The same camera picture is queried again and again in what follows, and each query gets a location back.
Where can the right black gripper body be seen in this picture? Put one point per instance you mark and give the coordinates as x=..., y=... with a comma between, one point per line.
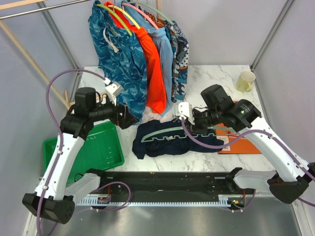
x=201, y=121

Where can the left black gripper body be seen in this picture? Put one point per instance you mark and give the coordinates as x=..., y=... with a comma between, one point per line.
x=120, y=120

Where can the navy blue shorts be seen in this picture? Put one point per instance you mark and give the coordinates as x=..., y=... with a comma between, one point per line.
x=158, y=148

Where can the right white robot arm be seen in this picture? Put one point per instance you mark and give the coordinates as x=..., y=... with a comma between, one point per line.
x=291, y=175

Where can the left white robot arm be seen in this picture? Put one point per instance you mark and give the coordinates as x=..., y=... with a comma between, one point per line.
x=52, y=199

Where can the orange hanging shorts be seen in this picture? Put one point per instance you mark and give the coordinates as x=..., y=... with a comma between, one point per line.
x=156, y=98

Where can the blue patterned hanging shorts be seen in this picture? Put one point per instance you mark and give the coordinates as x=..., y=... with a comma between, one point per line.
x=121, y=58

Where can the patterned grey orange shorts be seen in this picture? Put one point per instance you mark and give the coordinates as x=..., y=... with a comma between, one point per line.
x=180, y=48

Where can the light blue hanging shorts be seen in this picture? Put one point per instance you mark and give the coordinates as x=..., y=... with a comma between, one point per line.
x=163, y=46

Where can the lime green hanger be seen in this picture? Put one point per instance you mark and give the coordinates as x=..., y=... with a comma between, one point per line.
x=115, y=16

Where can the yellow hanger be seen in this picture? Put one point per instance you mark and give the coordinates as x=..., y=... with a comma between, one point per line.
x=126, y=15

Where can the pink hanger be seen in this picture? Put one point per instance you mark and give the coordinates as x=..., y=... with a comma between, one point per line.
x=141, y=18

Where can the mint green loaded hanger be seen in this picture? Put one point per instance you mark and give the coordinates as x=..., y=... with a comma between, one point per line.
x=156, y=8

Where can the green plastic tray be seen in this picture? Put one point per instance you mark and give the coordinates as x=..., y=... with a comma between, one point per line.
x=101, y=150

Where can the orange notebook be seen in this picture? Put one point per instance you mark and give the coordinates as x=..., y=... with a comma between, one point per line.
x=246, y=147

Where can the pale yellow mug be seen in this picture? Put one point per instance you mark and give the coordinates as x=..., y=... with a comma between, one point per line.
x=245, y=81

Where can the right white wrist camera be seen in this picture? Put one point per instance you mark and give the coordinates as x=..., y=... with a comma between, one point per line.
x=183, y=111

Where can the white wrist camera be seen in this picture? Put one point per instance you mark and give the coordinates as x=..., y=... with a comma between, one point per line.
x=183, y=111
x=112, y=90

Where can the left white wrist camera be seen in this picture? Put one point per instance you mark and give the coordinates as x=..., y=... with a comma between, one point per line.
x=112, y=90

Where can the wooden clothes rack frame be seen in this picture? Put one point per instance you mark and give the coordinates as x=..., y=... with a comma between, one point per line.
x=35, y=48

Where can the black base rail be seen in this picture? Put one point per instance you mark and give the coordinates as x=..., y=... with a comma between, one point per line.
x=168, y=186

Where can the white slotted cable duct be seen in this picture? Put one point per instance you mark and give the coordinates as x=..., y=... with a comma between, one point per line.
x=93, y=200

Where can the metal clothes rail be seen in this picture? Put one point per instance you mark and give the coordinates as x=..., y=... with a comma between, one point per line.
x=44, y=9

